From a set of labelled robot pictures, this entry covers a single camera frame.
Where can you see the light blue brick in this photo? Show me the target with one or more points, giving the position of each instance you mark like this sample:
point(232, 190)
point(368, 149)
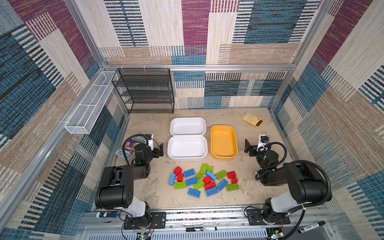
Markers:
point(211, 175)
point(172, 179)

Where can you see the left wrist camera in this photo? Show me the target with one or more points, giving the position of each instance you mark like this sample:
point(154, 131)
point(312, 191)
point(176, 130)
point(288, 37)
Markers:
point(150, 141)

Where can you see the near white plastic bin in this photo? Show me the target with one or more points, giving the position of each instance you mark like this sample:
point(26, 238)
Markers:
point(187, 148)

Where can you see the blue white marker pen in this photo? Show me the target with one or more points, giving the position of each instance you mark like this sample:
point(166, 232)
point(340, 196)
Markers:
point(107, 214)

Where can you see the red long centre brick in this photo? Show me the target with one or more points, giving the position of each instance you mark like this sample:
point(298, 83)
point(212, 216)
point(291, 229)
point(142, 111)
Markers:
point(210, 186)

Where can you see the green brick top tall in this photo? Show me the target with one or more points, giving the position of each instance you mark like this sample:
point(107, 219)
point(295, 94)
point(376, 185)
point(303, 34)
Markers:
point(204, 169)

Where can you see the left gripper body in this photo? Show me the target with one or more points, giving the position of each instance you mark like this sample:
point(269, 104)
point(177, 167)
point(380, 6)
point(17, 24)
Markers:
point(155, 151)

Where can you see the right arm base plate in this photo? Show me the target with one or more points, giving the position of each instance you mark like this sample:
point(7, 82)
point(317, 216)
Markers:
point(257, 217)

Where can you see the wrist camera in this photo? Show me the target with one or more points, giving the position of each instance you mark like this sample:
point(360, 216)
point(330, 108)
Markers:
point(150, 141)
point(263, 141)

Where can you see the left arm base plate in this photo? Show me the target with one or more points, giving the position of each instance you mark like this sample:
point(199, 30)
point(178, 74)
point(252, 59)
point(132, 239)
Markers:
point(155, 220)

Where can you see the yellow calculator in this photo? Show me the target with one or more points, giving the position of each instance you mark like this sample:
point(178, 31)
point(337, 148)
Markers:
point(252, 120)

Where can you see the far white plastic bin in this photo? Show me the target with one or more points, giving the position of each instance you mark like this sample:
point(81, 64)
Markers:
point(188, 126)

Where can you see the red centre square brick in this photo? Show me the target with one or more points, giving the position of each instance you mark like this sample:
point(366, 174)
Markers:
point(207, 180)

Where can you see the blue diagonal brick right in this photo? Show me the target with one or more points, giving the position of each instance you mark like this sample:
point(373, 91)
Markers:
point(222, 185)

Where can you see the colourful paperback book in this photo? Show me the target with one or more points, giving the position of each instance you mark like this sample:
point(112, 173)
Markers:
point(130, 146)

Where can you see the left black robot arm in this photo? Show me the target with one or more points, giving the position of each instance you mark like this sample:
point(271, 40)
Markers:
point(115, 194)

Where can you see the white wire mesh basket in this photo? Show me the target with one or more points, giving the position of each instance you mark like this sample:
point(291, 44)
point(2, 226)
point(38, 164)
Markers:
point(87, 112)

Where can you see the black wire shelf rack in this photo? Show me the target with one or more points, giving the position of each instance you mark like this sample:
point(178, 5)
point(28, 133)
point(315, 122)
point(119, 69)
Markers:
point(145, 91)

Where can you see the yellow plastic bin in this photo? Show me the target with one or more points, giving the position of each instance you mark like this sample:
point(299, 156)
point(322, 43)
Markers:
point(223, 142)

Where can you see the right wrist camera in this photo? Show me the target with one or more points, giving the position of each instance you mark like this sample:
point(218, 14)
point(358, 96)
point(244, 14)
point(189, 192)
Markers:
point(263, 141)

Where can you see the white plastic bin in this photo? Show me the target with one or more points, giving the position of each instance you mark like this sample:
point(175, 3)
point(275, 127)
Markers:
point(187, 148)
point(188, 126)

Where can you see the green diagonal long brick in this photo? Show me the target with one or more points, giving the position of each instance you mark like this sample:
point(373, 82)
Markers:
point(199, 185)

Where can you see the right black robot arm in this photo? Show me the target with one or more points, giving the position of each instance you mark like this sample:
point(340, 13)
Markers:
point(309, 185)

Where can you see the black white marker right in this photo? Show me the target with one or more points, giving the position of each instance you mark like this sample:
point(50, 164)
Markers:
point(311, 227)

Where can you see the small green square brick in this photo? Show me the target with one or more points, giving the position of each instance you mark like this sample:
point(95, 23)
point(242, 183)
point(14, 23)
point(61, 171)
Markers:
point(199, 176)

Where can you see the black marker on rail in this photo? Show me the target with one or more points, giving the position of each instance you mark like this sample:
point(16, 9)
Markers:
point(201, 229)

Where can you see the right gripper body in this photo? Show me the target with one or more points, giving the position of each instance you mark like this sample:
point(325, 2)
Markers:
point(254, 148)

